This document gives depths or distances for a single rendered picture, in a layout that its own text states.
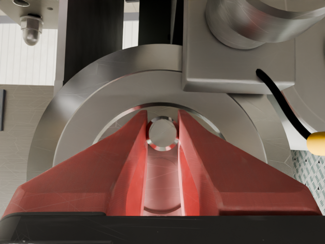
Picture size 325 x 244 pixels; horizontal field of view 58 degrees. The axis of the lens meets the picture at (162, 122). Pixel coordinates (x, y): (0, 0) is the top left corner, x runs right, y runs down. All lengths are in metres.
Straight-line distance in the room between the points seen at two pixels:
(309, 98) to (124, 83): 0.11
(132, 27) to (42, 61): 0.95
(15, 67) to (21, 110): 2.75
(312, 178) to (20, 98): 0.45
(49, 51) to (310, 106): 3.04
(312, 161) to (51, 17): 0.44
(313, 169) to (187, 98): 0.25
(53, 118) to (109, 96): 0.03
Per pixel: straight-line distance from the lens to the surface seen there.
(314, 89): 0.19
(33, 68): 3.19
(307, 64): 0.19
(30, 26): 0.55
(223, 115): 0.16
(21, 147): 0.54
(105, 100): 0.16
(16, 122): 0.55
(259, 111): 0.17
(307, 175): 0.40
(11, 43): 3.39
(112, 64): 0.17
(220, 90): 0.15
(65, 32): 0.19
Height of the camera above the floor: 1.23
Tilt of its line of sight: 4 degrees down
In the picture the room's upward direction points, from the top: 178 degrees counter-clockwise
